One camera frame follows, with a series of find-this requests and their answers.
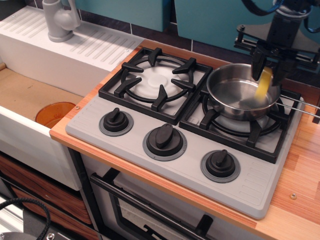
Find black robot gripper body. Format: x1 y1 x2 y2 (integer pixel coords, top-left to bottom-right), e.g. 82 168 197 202
234 14 320 70

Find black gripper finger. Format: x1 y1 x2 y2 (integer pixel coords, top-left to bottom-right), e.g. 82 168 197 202
251 47 266 81
272 59 296 87

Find stainless steel pan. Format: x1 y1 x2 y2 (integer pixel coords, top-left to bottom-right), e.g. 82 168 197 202
206 63 320 121

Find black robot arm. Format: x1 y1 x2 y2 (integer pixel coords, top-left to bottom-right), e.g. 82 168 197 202
234 0 320 86

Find black right stove knob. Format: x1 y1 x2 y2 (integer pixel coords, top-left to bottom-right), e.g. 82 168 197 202
200 149 241 184

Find black stove knob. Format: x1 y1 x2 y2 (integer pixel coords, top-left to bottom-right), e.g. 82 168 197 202
200 149 241 184
99 107 134 137
142 123 188 162

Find black middle stove knob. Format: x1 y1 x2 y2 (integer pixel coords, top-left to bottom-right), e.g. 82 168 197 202
142 123 188 162

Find grey toy stove top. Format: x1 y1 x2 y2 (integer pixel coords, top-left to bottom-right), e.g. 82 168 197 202
64 46 306 221

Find black left stove knob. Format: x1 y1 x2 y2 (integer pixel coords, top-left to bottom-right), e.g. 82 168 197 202
99 107 134 137

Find black right burner grate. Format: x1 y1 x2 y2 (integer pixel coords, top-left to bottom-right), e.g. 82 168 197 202
179 86 301 164

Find black burner grate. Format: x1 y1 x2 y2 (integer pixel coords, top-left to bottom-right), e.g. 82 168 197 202
179 86 301 164
98 47 213 125

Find black left burner grate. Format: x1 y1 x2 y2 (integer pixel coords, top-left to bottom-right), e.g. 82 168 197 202
98 47 213 125

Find toy oven door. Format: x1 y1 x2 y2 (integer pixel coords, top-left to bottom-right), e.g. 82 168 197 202
89 168 255 240

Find grey toy faucet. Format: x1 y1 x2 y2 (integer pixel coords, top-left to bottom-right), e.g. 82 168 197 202
42 0 81 43

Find orange plastic plate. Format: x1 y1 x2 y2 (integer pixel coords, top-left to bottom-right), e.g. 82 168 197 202
35 101 76 129

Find white toy sink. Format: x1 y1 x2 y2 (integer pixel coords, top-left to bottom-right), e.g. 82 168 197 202
0 6 143 191

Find wooden drawer fronts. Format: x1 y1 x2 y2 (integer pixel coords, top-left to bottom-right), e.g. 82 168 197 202
0 152 99 240

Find black braided cable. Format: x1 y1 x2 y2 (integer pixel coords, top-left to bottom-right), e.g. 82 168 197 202
240 0 320 33

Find black oven door handle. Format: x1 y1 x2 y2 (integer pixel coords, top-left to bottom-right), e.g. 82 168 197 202
90 173 210 240

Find black braided cable foreground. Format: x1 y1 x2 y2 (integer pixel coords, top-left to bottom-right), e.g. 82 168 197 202
0 197 52 240

